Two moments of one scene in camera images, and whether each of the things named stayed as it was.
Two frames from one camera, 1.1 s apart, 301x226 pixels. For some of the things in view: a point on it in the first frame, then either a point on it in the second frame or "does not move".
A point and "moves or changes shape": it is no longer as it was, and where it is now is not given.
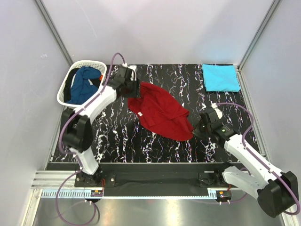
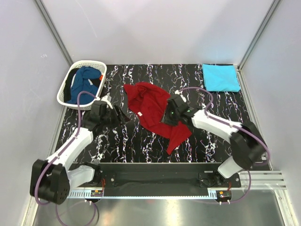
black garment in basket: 67,94 does not move
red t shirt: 162,113 moves or changes shape
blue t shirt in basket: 83,90 does not move
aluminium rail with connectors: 140,193 does not move
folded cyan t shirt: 220,77 does not move
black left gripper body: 132,88 to 115,115
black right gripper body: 199,129 to 170,115
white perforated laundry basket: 100,65 does not move
